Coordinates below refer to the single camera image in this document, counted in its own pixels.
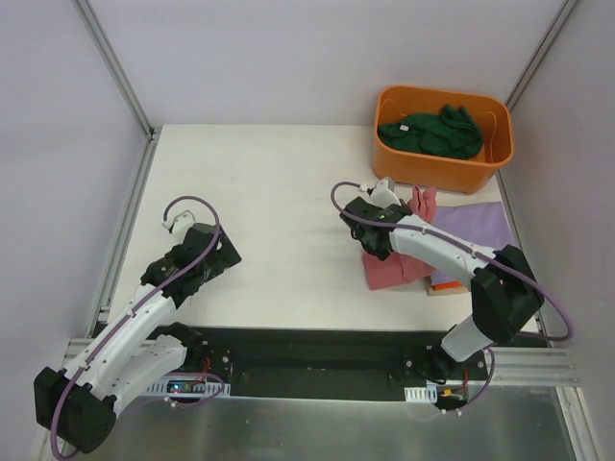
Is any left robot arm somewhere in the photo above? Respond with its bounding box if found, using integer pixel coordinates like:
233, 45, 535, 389
34, 223, 241, 460

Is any green t shirt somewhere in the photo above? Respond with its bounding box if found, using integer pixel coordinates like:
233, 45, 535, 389
377, 105, 483, 160

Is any pink t shirt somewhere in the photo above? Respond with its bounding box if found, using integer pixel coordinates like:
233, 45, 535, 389
361, 186, 437, 291

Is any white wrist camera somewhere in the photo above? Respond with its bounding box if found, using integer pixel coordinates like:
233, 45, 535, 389
161, 210, 196, 240
359, 177, 403, 208

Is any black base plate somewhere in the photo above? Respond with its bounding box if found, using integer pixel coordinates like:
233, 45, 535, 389
90, 322, 554, 399

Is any right white cable duct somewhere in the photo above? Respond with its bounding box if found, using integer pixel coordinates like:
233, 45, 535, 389
403, 386, 468, 403

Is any white cable duct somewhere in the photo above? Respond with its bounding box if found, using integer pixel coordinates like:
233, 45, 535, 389
403, 386, 468, 403
141, 376, 231, 399

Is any folded purple t shirt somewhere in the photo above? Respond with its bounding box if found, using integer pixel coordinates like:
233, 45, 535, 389
427, 201, 515, 285

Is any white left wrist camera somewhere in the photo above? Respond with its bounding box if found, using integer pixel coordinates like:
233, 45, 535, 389
161, 210, 196, 240

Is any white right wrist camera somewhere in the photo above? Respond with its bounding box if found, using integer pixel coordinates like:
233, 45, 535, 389
359, 177, 403, 208

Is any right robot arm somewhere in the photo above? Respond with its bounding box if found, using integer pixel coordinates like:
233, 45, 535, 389
340, 197, 545, 379

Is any left white cable duct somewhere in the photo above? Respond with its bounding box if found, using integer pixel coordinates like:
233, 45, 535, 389
141, 376, 231, 399

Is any right aluminium frame post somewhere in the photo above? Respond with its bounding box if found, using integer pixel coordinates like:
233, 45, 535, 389
505, 0, 583, 111

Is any aluminium frame post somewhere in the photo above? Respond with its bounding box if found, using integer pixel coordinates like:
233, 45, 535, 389
505, 0, 583, 111
72, 0, 158, 141

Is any orange plastic bin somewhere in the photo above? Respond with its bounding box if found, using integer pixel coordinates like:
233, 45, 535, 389
372, 85, 515, 194

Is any left aluminium frame post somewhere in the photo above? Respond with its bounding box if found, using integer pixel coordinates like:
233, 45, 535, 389
72, 0, 158, 141

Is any folded orange t shirt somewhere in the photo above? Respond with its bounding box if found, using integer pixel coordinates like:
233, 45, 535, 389
431, 281, 466, 291

